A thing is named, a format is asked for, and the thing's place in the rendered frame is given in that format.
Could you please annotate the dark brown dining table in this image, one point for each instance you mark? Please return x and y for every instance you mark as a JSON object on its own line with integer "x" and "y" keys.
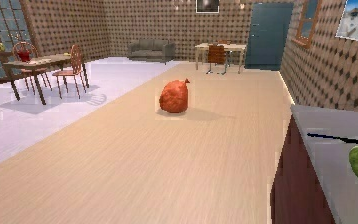
{"x": 37, "y": 65}

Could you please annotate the red kettle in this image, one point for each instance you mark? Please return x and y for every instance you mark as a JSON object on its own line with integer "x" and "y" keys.
{"x": 24, "y": 55}

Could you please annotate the dark teal room door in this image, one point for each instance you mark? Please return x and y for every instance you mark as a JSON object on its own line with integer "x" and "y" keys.
{"x": 268, "y": 33}

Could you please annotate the large paned window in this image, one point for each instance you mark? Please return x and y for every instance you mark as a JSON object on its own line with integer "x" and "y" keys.
{"x": 2, "y": 33}

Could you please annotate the pale flat plate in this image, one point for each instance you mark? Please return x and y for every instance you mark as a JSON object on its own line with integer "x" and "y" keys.
{"x": 38, "y": 61}

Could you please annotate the red-brown round-back chair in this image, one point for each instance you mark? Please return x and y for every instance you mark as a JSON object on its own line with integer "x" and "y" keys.
{"x": 24, "y": 50}
{"x": 74, "y": 63}

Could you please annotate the brown office chair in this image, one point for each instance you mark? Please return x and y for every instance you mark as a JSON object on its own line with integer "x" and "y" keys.
{"x": 216, "y": 55}

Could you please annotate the yellow small object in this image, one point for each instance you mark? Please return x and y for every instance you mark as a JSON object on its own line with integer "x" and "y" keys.
{"x": 0, "y": 47}

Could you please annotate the small wood-framed window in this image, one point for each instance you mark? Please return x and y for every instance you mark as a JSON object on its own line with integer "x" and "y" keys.
{"x": 307, "y": 20}

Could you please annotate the orange tied sack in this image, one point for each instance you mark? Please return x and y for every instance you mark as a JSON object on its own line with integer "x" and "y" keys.
{"x": 174, "y": 96}

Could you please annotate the grey sofa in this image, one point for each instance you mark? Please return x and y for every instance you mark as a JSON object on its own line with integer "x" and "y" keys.
{"x": 151, "y": 49}

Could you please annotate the pale wooden desk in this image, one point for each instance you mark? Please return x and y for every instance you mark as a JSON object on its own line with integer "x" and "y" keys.
{"x": 220, "y": 47}

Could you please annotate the framed dark picture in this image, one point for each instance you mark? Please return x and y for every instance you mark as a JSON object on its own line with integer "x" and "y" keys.
{"x": 207, "y": 5}

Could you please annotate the dark red grey-topped counter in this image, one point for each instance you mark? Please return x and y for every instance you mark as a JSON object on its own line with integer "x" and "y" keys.
{"x": 323, "y": 173}

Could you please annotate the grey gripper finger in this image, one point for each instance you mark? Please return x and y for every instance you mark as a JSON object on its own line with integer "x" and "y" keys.
{"x": 337, "y": 138}

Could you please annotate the framed snowy landscape picture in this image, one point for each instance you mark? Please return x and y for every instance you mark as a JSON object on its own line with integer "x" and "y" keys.
{"x": 356, "y": 18}

